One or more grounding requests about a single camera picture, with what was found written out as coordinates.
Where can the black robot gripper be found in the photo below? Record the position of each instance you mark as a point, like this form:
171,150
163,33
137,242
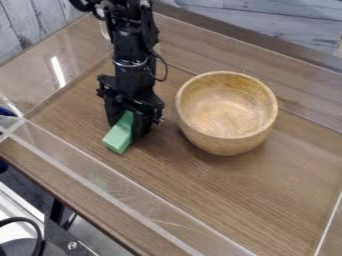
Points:
128,92

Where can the green rectangular block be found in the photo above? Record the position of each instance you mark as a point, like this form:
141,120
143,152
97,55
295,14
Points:
119,136

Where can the brown wooden bowl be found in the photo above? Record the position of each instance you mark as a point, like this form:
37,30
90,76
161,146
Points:
227,110

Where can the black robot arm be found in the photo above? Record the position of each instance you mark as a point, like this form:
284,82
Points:
131,28

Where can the blue object at left edge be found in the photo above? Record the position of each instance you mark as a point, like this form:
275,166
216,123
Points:
5,112

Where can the black table leg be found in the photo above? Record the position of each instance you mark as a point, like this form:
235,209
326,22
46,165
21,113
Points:
56,212

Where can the grey metal base plate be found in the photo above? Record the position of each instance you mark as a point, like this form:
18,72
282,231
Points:
60,243

